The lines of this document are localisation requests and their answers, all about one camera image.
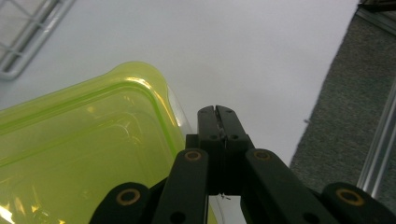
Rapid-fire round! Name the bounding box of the metal rail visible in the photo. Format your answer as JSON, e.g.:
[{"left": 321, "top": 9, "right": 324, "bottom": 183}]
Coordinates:
[{"left": 356, "top": 77, "right": 396, "bottom": 200}]

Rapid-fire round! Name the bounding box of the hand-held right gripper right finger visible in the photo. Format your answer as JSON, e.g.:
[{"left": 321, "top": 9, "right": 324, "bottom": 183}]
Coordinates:
[{"left": 216, "top": 105, "right": 255, "bottom": 196}]

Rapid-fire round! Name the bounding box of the white wire rack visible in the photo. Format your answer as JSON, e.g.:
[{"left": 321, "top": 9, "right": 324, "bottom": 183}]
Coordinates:
[{"left": 0, "top": 0, "right": 77, "bottom": 81}]

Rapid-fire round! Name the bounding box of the green plastic container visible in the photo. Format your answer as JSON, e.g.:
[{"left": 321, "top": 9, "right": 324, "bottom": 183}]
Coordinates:
[{"left": 0, "top": 61, "right": 219, "bottom": 224}]

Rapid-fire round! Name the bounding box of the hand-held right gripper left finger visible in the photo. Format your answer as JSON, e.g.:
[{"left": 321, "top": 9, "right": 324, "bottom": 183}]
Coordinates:
[{"left": 185, "top": 105, "right": 226, "bottom": 196}]

